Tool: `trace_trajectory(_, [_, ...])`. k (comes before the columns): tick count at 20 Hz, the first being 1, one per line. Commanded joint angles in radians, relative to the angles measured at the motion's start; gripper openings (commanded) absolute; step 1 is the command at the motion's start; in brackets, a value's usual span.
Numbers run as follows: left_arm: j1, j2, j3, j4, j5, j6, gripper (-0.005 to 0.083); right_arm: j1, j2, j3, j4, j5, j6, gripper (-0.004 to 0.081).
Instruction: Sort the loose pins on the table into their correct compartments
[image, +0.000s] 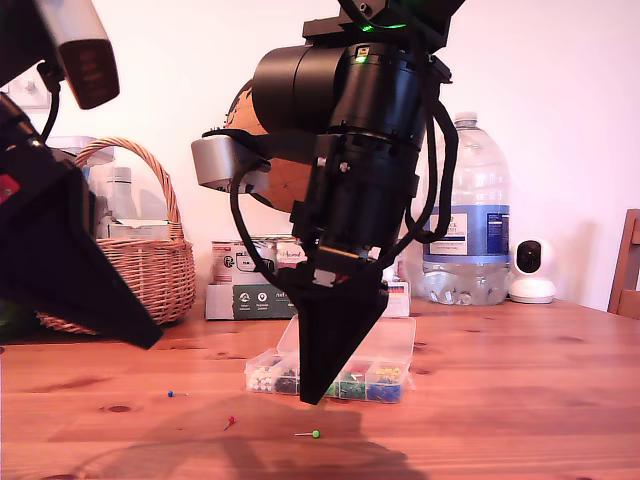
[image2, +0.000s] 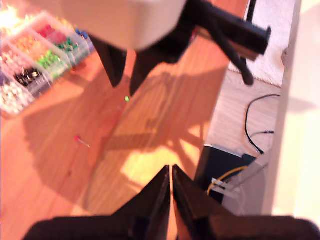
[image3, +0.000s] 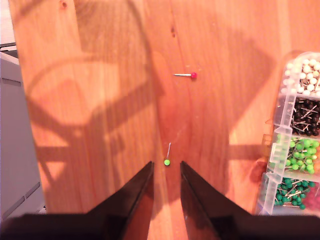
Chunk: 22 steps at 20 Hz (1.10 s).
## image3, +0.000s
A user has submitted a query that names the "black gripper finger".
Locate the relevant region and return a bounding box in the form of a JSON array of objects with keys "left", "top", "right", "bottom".
[
  {"left": 86, "top": 161, "right": 155, "bottom": 236},
  {"left": 180, "top": 161, "right": 251, "bottom": 238}
]

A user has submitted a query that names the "green-headed push pin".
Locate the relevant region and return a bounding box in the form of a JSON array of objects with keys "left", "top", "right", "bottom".
[{"left": 163, "top": 142, "right": 173, "bottom": 167}]

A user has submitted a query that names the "red-headed push pin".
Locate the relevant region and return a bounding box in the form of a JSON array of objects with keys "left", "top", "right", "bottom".
[{"left": 173, "top": 71, "right": 198, "bottom": 81}]

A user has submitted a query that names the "clear plastic pin organiser box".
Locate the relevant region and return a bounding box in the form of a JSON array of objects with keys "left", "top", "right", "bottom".
[{"left": 254, "top": 51, "right": 320, "bottom": 216}]

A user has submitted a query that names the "grey storage unit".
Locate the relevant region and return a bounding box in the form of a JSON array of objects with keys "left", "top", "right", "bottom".
[{"left": 0, "top": 51, "right": 47, "bottom": 221}]

